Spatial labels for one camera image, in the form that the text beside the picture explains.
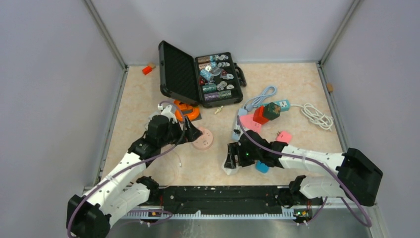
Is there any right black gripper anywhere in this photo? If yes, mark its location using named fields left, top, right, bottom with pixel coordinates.
left=225, top=141, right=262, bottom=169

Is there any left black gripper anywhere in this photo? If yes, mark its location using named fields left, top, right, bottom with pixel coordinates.
left=159, top=116, right=202, bottom=147

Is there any round pink power socket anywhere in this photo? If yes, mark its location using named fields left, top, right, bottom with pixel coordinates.
left=192, top=127, right=214, bottom=150

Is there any light blue power strip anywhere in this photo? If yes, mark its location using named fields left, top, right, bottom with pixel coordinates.
left=231, top=108, right=248, bottom=142

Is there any blue charger plug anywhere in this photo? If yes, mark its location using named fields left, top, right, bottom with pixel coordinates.
left=255, top=161, right=269, bottom=174

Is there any white cartoon plug adapter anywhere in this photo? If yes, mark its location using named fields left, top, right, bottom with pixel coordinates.
left=222, top=155, right=239, bottom=176

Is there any pink triangular power socket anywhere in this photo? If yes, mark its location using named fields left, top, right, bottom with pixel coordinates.
left=239, top=114, right=262, bottom=133

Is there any pink charger plug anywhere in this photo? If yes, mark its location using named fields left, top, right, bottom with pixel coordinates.
left=276, top=131, right=293, bottom=144

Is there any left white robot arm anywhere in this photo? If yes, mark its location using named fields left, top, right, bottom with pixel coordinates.
left=66, top=101, right=203, bottom=238

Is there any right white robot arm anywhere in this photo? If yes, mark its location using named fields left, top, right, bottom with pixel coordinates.
left=222, top=130, right=383, bottom=206

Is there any red cube plug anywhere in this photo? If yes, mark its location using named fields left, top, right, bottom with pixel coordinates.
left=253, top=106, right=269, bottom=125

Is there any dark green cube plug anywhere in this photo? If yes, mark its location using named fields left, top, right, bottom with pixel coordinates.
left=263, top=102, right=281, bottom=120

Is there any teal small socket adapter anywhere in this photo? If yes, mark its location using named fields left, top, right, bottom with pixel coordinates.
left=275, top=100, right=291, bottom=112

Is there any orange tape dispenser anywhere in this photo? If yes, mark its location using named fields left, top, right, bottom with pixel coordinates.
left=174, top=100, right=201, bottom=122

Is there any small white plastic connector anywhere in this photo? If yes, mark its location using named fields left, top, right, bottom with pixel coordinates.
left=214, top=106, right=224, bottom=115

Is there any open black carrying case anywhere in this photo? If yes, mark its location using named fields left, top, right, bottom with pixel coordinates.
left=158, top=41, right=247, bottom=108

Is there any red small block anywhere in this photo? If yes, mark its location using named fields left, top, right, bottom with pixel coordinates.
left=142, top=66, right=154, bottom=75

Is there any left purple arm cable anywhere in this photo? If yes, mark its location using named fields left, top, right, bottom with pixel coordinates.
left=67, top=100, right=188, bottom=238

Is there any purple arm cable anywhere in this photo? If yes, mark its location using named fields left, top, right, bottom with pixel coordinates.
left=236, top=115, right=373, bottom=229
left=67, top=100, right=188, bottom=238

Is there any light blue coiled cable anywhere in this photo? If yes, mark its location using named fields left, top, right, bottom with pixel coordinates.
left=243, top=85, right=278, bottom=113

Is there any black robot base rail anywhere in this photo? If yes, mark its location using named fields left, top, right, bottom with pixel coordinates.
left=128, top=185, right=324, bottom=218

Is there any white coiled cable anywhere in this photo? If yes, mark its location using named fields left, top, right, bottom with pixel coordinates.
left=290, top=103, right=334, bottom=132

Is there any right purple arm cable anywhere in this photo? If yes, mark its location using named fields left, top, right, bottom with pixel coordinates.
left=236, top=115, right=373, bottom=229

